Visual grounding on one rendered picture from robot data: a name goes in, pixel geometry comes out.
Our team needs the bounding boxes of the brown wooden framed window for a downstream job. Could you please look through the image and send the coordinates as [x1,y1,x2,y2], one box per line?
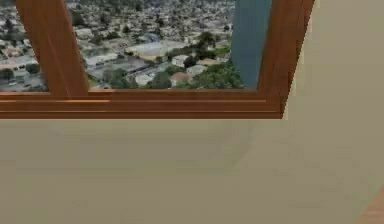
[0,0,316,120]

